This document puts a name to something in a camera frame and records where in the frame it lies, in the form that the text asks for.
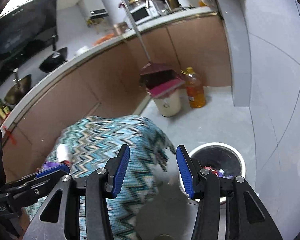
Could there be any grey bin with white rim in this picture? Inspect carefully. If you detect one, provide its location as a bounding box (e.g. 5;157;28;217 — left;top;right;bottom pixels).
179;142;247;205

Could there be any orange food packet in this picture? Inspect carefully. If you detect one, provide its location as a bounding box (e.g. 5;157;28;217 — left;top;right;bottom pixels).
94;34;115;46

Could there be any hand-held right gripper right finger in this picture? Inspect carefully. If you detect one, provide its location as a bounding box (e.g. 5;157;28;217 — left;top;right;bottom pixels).
176;144;284;240

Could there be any white tissue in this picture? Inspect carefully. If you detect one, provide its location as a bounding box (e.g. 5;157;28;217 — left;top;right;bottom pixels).
57;144;72;162

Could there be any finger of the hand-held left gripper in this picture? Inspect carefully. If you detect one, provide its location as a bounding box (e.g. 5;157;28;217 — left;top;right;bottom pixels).
5;174;65;208
15;164;70;183

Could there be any white lidded bucket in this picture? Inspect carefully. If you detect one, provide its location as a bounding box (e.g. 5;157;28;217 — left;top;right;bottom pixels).
152;90;182;117

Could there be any pink dustpan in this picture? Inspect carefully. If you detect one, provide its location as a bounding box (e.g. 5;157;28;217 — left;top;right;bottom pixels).
145;77;185;99

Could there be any white water heater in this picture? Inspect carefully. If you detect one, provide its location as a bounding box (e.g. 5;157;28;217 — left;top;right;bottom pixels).
82;0;110;21

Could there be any red snack wrapper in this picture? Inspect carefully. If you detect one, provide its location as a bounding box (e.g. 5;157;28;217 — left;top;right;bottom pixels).
202;166;219;178

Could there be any cooking oil bottle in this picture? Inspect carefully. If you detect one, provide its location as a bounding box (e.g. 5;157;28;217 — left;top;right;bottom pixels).
181;67;207;109

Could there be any black frying pan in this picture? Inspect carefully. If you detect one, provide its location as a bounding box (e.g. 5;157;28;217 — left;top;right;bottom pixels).
39;35;68;72

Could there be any teal zigzag blanket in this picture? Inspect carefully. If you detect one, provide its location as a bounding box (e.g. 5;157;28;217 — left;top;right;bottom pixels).
25;115;177;240

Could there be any copper rice cooker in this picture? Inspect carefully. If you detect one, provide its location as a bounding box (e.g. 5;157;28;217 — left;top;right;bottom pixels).
113;22;129;36

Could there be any bottle with yellow label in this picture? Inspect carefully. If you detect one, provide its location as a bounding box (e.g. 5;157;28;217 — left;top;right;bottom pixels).
0;99;12;117

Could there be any white bowl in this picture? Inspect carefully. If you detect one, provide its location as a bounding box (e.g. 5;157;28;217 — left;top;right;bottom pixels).
74;46;89;57

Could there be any brown kitchen counter cabinet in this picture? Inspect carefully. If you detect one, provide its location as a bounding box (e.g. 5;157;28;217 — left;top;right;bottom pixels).
0;6;233;155

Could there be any purple wrapper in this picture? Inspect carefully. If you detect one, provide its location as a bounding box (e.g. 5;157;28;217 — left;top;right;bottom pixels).
42;162;60;171

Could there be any red tassel ornament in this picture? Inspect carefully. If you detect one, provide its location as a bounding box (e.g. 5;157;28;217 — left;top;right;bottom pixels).
2;126;17;146

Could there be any brass wok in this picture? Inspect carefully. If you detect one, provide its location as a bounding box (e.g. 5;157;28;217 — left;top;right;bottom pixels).
4;69;32;105

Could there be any white microwave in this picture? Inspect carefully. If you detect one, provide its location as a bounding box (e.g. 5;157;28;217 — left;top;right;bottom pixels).
130;0;165;25

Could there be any broom with dustpan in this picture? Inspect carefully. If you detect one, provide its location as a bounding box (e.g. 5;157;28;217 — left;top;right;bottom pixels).
116;0;175;88

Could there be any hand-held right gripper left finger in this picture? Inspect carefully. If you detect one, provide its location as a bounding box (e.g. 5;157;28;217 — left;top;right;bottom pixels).
22;144;130;240

